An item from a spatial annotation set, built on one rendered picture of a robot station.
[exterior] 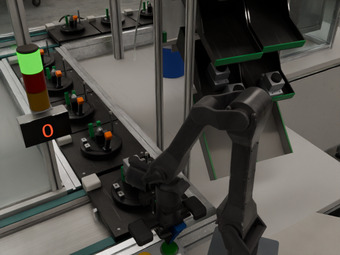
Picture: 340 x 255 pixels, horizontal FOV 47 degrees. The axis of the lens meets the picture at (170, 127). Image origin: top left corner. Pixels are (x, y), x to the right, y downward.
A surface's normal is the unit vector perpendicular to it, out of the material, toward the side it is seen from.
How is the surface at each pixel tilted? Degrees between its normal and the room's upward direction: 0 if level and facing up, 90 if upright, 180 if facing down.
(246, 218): 78
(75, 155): 0
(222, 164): 45
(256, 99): 25
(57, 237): 0
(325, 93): 90
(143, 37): 90
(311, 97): 90
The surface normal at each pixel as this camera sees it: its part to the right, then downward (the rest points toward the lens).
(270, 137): 0.25, -0.21
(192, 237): 0.51, 0.49
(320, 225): 0.00, -0.82
